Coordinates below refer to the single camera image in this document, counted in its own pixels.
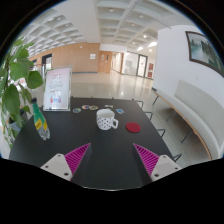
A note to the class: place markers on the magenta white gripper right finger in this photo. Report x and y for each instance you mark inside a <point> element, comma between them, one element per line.
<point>156,166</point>

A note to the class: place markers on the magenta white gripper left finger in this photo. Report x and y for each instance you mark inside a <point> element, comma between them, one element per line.
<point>70,166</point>

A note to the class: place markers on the green plastic water bottle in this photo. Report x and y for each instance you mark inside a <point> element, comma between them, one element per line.
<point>40,121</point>

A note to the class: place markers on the round red coaster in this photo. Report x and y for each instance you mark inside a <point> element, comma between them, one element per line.
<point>133,127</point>

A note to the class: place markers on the blue round coaster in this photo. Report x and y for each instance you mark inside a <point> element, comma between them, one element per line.
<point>76,110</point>

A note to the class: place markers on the white polka dot mug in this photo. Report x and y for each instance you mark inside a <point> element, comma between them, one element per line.
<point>105,119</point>

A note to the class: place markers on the pink round coaster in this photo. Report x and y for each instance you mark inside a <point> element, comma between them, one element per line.
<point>85,107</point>

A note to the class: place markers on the yellow round coaster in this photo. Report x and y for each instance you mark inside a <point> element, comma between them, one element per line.
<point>93,107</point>

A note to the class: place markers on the acrylic sign stand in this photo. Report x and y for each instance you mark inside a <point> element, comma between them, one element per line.
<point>57,89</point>

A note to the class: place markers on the long white bench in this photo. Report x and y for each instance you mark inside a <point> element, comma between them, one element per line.
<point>202,112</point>

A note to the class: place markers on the green leafy potted plant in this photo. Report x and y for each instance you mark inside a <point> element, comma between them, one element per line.
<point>16,80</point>

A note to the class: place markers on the framed landscape painting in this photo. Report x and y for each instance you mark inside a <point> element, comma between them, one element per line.
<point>202,52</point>

